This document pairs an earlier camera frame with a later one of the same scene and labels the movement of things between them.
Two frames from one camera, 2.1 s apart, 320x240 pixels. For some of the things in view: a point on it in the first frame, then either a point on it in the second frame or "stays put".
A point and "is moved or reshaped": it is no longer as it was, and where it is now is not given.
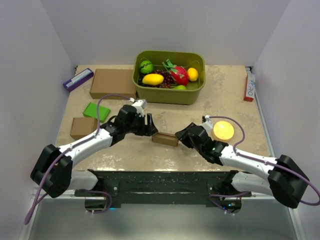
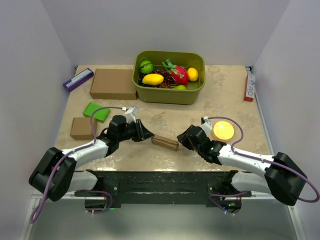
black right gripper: x=183 y=136 stays put
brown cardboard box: x=165 y=138 is moved or reshaped
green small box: x=91 y=111 stays put
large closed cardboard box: x=111 y=81 stays put
